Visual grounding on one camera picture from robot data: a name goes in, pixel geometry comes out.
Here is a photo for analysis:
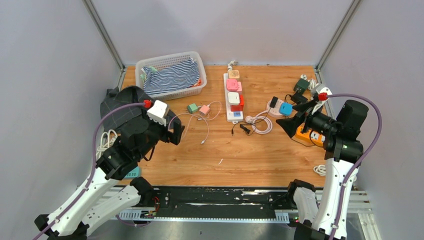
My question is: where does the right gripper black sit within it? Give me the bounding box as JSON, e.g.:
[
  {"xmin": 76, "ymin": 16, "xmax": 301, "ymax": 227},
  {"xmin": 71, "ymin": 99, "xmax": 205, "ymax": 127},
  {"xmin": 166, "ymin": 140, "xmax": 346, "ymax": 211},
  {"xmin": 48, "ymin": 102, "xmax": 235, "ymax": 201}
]
[{"xmin": 276, "ymin": 99, "xmax": 340, "ymax": 138}]

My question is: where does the black power adapter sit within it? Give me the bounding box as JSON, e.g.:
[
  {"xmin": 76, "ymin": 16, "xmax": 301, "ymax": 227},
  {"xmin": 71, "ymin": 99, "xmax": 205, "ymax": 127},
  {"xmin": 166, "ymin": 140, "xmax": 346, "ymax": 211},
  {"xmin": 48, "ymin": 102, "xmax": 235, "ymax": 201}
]
[{"xmin": 290, "ymin": 93, "xmax": 309, "ymax": 105}]

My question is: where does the dark green plug adapter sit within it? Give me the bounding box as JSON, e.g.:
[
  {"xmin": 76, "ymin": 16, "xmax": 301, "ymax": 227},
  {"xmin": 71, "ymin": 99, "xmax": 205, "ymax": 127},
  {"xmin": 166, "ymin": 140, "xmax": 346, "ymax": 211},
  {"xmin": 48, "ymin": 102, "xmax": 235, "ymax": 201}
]
[{"xmin": 293, "ymin": 78, "xmax": 310, "ymax": 95}]

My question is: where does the orange power strip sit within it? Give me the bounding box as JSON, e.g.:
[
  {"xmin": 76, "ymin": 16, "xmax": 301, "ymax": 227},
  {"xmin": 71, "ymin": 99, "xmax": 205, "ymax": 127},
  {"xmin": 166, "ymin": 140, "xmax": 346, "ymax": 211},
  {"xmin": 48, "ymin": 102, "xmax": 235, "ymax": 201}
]
[{"xmin": 293, "ymin": 125, "xmax": 325, "ymax": 148}]

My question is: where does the salmon plug adapter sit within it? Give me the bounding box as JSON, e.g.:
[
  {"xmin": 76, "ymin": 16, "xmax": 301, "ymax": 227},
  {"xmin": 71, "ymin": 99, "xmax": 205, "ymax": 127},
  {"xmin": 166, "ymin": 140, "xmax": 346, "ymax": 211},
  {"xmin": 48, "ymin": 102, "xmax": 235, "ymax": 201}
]
[{"xmin": 198, "ymin": 105, "xmax": 211, "ymax": 117}]

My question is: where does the teal power strip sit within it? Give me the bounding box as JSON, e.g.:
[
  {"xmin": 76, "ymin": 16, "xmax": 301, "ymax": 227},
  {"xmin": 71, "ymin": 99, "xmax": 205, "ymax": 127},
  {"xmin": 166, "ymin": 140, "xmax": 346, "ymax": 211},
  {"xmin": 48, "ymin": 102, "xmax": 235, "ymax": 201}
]
[{"xmin": 124, "ymin": 166, "xmax": 142, "ymax": 180}]

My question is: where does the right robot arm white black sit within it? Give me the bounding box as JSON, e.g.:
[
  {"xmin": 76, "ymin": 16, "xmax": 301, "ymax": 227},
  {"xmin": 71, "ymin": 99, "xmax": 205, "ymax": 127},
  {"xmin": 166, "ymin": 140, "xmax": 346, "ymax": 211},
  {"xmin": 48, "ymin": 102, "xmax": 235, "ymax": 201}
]
[{"xmin": 276, "ymin": 99, "xmax": 369, "ymax": 240}]

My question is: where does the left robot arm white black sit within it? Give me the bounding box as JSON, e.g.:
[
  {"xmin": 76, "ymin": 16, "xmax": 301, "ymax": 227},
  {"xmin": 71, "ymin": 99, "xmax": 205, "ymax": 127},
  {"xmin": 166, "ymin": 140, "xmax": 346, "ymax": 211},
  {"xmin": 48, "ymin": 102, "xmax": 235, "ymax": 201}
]
[{"xmin": 34, "ymin": 115, "xmax": 185, "ymax": 240}]

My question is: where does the blue plug adapter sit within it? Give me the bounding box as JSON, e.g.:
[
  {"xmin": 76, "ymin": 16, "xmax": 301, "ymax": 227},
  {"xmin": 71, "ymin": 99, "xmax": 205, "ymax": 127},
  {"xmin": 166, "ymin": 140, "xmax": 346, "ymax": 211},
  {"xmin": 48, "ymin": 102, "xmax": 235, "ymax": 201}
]
[{"xmin": 278, "ymin": 102, "xmax": 293, "ymax": 117}]

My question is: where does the red plug adapter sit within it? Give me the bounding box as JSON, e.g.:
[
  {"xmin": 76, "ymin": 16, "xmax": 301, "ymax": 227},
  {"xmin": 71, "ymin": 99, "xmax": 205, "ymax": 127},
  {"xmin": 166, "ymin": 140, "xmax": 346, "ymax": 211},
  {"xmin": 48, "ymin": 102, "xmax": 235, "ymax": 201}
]
[{"xmin": 230, "ymin": 94, "xmax": 245, "ymax": 113}]

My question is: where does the white plug adapter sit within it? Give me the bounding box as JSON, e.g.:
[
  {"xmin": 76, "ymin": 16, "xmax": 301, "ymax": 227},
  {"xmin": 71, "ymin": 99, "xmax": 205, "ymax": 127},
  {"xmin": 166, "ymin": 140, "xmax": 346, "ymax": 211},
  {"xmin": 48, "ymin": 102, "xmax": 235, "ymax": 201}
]
[{"xmin": 227, "ymin": 91, "xmax": 241, "ymax": 106}]

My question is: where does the pink plug adapter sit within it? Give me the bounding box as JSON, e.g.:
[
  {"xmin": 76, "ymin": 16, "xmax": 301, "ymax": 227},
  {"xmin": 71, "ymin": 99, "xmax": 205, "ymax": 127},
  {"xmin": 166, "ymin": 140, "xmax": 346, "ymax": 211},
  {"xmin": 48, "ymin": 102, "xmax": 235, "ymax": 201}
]
[{"xmin": 225, "ymin": 78, "xmax": 242, "ymax": 93}]

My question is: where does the beige round-pattern plug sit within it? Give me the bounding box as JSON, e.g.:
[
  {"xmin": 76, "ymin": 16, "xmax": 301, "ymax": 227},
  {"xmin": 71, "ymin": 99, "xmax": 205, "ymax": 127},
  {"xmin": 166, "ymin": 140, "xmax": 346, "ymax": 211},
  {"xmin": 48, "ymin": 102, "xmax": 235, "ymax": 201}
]
[{"xmin": 227, "ymin": 70, "xmax": 240, "ymax": 80}]

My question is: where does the small black charger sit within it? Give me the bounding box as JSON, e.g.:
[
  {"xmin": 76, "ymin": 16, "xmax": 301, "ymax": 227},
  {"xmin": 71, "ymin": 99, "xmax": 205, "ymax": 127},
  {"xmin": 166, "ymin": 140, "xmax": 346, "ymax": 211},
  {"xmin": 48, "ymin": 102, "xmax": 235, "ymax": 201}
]
[{"xmin": 269, "ymin": 96, "xmax": 279, "ymax": 109}]

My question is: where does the blue white striped cloth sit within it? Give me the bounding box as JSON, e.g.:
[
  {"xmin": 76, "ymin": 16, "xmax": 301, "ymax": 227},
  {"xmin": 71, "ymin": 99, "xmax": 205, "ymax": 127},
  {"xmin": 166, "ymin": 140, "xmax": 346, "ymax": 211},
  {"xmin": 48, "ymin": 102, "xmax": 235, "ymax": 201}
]
[{"xmin": 140, "ymin": 58, "xmax": 201, "ymax": 96}]

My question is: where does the white plastic basket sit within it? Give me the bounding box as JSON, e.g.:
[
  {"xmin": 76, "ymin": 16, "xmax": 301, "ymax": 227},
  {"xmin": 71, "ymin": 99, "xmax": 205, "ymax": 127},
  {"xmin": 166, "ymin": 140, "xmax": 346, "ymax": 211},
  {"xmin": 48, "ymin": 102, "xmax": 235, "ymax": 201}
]
[{"xmin": 135, "ymin": 51, "xmax": 207, "ymax": 101}]

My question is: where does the dark grey plaid cloth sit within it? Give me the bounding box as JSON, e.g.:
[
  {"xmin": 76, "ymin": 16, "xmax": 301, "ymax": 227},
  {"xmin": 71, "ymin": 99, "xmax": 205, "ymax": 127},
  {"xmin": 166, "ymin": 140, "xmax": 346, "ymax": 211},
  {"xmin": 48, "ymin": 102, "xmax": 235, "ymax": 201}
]
[{"xmin": 99, "ymin": 85, "xmax": 178, "ymax": 132}]

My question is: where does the long white power strip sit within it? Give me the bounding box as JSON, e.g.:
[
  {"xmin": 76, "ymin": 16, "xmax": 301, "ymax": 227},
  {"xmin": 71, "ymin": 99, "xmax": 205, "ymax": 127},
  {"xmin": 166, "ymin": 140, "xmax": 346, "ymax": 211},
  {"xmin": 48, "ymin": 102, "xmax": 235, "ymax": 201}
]
[{"xmin": 223, "ymin": 73, "xmax": 245, "ymax": 124}]

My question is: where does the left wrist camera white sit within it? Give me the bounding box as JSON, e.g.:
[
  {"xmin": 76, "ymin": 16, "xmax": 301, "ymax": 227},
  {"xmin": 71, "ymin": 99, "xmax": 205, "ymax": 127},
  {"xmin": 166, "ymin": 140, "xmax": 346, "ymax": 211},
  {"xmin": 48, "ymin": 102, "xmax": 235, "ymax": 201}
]
[{"xmin": 147, "ymin": 100, "xmax": 169, "ymax": 127}]

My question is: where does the white USB charging cable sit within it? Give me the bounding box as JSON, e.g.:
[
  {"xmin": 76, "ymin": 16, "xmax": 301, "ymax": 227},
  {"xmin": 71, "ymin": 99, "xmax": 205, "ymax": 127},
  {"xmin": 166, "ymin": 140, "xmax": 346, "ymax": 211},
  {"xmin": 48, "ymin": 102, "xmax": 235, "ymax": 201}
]
[{"xmin": 195, "ymin": 112, "xmax": 211, "ymax": 145}]

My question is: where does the purple strip white cable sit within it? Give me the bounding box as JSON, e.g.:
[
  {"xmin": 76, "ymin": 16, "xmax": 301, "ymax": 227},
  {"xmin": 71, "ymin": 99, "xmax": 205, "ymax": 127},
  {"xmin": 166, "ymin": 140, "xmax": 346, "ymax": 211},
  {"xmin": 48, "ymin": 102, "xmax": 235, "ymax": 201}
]
[{"xmin": 300, "ymin": 74, "xmax": 319, "ymax": 92}]

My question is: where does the thin black cable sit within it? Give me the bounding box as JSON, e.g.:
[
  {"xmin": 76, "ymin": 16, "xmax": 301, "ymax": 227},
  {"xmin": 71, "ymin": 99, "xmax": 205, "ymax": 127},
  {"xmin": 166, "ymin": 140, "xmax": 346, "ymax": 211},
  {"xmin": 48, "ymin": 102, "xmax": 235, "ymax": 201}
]
[{"xmin": 230, "ymin": 105, "xmax": 277, "ymax": 137}]

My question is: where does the pink white coiled cable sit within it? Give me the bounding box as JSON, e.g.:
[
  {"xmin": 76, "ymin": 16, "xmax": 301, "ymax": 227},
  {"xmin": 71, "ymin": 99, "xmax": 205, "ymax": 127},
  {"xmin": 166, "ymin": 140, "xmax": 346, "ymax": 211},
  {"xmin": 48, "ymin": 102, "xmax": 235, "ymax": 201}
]
[{"xmin": 245, "ymin": 110, "xmax": 274, "ymax": 135}]

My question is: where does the white coiled power cable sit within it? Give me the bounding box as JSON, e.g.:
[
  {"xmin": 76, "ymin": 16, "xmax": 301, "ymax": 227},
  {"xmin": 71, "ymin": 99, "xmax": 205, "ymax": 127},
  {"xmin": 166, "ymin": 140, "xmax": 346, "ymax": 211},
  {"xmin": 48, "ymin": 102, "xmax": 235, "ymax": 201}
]
[{"xmin": 95, "ymin": 129, "xmax": 118, "ymax": 160}]

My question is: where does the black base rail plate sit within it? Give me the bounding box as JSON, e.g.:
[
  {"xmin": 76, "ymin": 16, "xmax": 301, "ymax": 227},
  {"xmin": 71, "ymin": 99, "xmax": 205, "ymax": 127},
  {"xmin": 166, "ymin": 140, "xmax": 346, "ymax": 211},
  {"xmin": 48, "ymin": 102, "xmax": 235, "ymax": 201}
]
[{"xmin": 134, "ymin": 186, "xmax": 297, "ymax": 221}]

